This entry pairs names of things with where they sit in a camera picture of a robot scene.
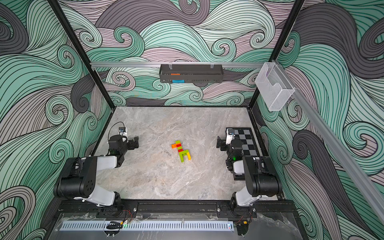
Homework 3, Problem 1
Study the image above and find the long green lego brick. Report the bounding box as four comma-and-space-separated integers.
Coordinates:
179, 150, 189, 163

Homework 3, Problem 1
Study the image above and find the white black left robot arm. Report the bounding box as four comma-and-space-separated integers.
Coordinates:
53, 135, 139, 207

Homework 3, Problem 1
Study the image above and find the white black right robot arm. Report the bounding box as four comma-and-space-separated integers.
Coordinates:
217, 135, 283, 209

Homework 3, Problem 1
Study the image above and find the black white chessboard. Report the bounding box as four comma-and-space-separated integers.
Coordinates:
226, 128, 261, 181

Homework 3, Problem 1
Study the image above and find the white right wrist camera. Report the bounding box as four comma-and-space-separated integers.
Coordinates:
226, 128, 235, 145

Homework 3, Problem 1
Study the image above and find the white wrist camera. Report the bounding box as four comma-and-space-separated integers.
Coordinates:
226, 128, 235, 145
119, 127, 128, 137

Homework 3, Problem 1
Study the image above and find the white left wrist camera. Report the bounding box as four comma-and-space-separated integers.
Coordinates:
119, 127, 128, 137

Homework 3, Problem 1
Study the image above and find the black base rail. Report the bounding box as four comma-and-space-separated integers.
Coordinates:
58, 199, 299, 220

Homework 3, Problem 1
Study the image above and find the clear plastic wall box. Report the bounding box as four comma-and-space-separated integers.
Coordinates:
255, 62, 295, 112

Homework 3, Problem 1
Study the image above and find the black wall tray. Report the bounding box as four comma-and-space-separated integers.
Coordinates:
159, 64, 224, 84

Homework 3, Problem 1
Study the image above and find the white slotted cable duct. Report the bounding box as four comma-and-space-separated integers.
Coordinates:
59, 220, 235, 232

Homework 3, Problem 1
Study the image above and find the aluminium rail back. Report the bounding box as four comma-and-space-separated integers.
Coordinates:
90, 61, 264, 69

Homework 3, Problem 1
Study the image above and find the aluminium rail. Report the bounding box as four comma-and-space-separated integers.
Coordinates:
271, 59, 384, 224
90, 61, 264, 69

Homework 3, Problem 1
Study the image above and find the black left corner post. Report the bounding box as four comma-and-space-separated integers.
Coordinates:
47, 0, 116, 111

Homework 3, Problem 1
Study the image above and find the black corner post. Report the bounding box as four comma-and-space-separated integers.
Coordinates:
248, 1, 304, 111
47, 0, 116, 111

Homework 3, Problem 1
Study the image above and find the black right corner post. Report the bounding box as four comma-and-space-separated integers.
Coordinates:
248, 1, 304, 111

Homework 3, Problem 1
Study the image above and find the aluminium rail right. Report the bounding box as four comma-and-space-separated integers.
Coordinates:
271, 59, 384, 224

